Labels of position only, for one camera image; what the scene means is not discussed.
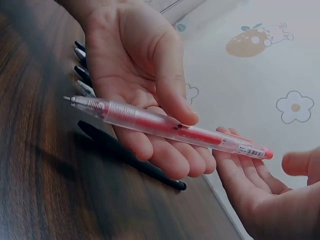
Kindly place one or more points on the person's right hand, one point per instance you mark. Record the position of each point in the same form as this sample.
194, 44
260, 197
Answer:
280, 212

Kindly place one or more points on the person's left hand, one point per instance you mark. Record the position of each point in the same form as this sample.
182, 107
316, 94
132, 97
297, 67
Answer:
107, 60

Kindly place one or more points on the person's right thumb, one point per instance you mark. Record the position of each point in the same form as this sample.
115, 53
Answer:
297, 163

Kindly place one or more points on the person's left thumb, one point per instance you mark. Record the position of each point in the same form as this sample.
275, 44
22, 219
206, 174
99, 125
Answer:
172, 82

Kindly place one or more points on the clear red gel pen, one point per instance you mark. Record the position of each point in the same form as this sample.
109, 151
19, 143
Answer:
160, 126

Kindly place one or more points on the person's left forearm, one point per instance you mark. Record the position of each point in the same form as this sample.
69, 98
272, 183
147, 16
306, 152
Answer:
80, 8

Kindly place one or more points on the thick matte black pen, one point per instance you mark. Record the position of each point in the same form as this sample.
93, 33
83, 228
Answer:
130, 157

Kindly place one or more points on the clear pen with green print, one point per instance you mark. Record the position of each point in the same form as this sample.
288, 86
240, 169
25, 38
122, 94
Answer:
85, 88

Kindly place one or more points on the black pen with silver clip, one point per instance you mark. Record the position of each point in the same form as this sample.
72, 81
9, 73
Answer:
83, 75

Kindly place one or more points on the silver and blue pen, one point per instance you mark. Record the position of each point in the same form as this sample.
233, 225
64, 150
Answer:
80, 53

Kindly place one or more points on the slim black pen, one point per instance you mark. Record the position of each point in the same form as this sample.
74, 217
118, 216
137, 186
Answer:
79, 45

